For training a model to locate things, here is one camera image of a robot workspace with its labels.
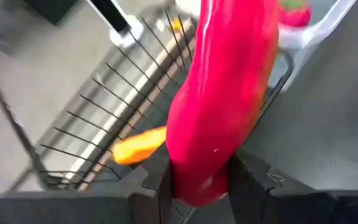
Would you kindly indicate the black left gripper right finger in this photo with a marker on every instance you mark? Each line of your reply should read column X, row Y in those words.
column 291, row 205

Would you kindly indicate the white black tower fan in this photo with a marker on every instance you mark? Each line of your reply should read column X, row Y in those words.
column 126, row 37

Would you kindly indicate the large orange carrot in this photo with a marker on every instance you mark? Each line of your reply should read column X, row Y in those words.
column 138, row 147

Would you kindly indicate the clear plastic bin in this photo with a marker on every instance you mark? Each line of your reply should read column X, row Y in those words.
column 315, row 34

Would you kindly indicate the yellow power plug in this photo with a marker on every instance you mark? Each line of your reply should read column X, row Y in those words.
column 176, row 24

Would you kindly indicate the long red pepper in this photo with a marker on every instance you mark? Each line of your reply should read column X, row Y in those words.
column 222, row 93

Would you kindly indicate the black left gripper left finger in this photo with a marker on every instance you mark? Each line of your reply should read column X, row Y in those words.
column 73, row 208

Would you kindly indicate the red tomato green leaves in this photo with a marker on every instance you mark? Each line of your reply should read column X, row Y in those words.
column 294, row 17

